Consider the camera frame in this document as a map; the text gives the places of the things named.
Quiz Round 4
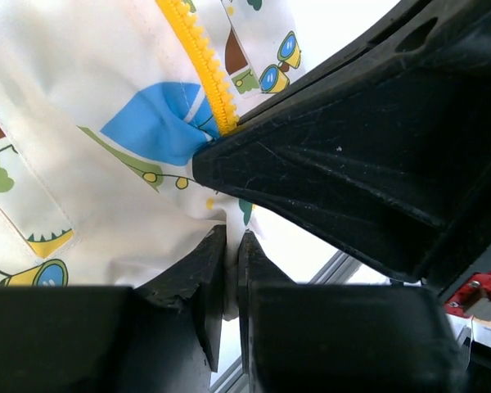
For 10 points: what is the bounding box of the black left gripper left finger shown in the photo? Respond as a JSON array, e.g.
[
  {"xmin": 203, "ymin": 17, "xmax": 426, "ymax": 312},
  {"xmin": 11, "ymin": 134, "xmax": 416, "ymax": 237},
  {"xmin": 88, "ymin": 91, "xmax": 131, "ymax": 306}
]
[{"xmin": 0, "ymin": 225, "xmax": 227, "ymax": 392}]

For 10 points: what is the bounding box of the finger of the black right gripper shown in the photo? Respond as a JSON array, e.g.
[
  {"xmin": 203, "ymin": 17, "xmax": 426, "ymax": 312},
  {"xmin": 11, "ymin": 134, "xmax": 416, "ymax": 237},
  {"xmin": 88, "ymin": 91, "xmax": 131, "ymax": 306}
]
[
  {"xmin": 240, "ymin": 1, "xmax": 491, "ymax": 127},
  {"xmin": 193, "ymin": 67, "xmax": 491, "ymax": 281}
]

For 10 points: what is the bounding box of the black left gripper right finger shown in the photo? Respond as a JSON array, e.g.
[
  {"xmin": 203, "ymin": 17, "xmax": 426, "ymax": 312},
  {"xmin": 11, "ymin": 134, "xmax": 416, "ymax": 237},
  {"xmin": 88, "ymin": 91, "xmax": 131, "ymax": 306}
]
[{"xmin": 238, "ymin": 233, "xmax": 466, "ymax": 392}]

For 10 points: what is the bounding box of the cream yellow dinosaur print jacket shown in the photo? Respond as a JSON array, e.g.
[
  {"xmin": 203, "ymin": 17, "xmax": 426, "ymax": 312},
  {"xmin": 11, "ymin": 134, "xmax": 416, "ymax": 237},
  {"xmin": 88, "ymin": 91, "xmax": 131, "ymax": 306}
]
[{"xmin": 0, "ymin": 1, "xmax": 304, "ymax": 320}]

